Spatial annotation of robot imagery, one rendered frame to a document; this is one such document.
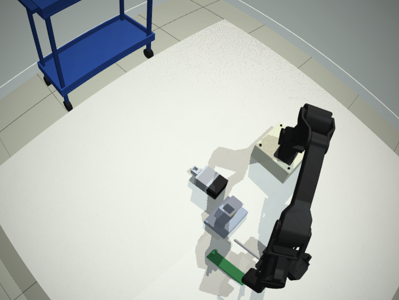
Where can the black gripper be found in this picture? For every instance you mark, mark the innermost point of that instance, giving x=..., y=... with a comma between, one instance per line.
x=252, y=277

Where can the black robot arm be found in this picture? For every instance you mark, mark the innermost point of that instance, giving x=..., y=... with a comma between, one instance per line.
x=313, y=132

